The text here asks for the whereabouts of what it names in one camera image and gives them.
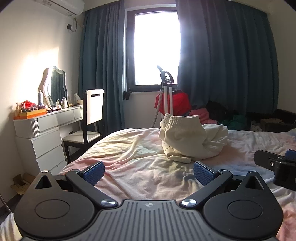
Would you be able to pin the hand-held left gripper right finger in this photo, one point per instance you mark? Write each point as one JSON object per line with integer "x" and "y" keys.
{"x": 203, "y": 173}

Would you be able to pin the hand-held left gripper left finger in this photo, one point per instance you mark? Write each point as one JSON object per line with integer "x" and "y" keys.
{"x": 94, "y": 173}

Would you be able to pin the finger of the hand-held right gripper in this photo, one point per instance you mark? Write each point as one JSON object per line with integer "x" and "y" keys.
{"x": 291, "y": 154}
{"x": 264, "y": 160}

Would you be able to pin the brown box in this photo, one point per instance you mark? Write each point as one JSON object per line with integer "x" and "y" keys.
{"x": 270, "y": 124}

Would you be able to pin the black sofa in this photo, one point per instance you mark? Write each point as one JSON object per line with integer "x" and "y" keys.
{"x": 284, "y": 115}

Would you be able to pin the green cloth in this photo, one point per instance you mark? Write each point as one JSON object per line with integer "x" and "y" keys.
{"x": 237, "y": 120}

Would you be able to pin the pink cloth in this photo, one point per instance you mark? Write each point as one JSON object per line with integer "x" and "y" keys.
{"x": 203, "y": 117}

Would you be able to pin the white vanity dresser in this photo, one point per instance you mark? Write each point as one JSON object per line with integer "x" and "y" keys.
{"x": 46, "y": 143}

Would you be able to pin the black and white chair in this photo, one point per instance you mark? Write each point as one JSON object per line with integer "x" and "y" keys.
{"x": 92, "y": 109}

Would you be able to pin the black clothing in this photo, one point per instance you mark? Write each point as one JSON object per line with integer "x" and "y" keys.
{"x": 217, "y": 110}

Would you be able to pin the cardboard pieces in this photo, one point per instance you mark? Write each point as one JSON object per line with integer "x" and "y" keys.
{"x": 22, "y": 184}

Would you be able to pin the red cloth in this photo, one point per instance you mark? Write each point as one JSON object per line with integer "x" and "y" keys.
{"x": 179, "y": 102}

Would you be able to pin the small white bottle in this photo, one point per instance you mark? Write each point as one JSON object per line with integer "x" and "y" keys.
{"x": 58, "y": 104}
{"x": 65, "y": 103}

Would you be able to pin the orange box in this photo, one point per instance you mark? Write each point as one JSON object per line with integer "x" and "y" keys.
{"x": 30, "y": 114}

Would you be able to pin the garment steamer stand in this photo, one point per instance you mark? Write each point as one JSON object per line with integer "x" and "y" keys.
{"x": 167, "y": 92}

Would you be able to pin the silver spray bottle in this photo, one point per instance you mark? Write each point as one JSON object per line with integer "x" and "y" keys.
{"x": 40, "y": 97}

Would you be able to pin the wavy white vanity mirror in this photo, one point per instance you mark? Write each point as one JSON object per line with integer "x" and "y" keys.
{"x": 55, "y": 85}

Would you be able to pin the red toy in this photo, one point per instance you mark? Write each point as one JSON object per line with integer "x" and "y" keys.
{"x": 27, "y": 103}

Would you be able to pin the teal curtain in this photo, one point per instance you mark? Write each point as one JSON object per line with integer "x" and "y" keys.
{"x": 101, "y": 69}
{"x": 226, "y": 58}

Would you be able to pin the dark framed window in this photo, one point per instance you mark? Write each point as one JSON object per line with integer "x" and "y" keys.
{"x": 155, "y": 46}

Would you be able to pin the white air conditioner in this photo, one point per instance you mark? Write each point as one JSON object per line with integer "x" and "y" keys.
{"x": 60, "y": 5}

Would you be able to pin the black wall socket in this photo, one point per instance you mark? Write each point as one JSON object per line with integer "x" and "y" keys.
{"x": 69, "y": 26}

